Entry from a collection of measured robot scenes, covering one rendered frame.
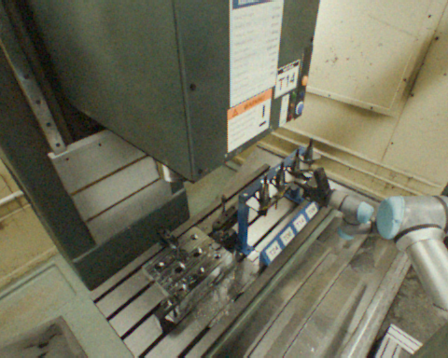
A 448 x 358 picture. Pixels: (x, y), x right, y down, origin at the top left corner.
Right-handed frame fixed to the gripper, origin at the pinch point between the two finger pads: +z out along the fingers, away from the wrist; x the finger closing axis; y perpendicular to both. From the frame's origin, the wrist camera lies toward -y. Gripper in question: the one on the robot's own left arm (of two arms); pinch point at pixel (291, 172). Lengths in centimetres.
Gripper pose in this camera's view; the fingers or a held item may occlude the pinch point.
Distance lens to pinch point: 129.3
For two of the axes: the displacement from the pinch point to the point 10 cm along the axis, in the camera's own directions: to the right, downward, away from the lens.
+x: 6.8, -4.6, 5.7
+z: -7.3, -4.4, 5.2
